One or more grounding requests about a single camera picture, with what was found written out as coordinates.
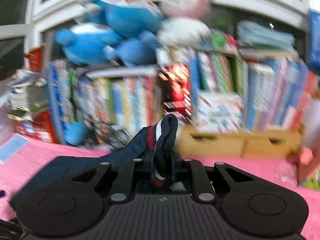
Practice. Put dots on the blue card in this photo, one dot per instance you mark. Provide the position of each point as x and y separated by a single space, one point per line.
12 147

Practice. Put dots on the small red plastic crate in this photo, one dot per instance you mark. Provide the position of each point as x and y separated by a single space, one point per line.
35 57

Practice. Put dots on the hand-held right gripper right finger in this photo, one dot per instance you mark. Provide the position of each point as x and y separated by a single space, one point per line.
195 175

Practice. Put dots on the stack of magazines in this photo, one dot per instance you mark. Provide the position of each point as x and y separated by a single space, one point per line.
25 97

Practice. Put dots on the pink white plush doll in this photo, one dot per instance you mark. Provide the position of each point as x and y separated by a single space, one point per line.
185 2

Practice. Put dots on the large blue plush toy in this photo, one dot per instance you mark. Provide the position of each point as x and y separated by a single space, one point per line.
125 17

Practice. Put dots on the pink miniature house model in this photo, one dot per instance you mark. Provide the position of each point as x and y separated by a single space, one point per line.
306 155

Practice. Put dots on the row of colourful books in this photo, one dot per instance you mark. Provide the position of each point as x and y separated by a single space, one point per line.
125 100

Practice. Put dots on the pink rabbit-print blanket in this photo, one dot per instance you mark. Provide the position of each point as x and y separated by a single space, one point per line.
37 155

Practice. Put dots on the large red plastic crate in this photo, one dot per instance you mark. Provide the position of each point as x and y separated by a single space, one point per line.
42 127

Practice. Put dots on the black model bicycle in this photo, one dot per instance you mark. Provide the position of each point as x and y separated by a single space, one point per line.
107 135

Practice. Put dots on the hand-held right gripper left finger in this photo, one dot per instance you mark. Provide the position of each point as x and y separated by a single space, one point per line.
135 170

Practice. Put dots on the navy white striped jacket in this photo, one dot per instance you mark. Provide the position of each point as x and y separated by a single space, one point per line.
160 140

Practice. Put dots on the wooden drawer organizer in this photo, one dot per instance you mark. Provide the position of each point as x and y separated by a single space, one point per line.
225 142

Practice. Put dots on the white pencil-print box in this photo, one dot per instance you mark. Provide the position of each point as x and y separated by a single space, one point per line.
217 112

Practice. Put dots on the white paper bag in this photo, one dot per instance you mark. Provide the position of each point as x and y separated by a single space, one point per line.
312 120

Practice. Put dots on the small blue plush toy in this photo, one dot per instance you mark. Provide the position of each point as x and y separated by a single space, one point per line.
75 133

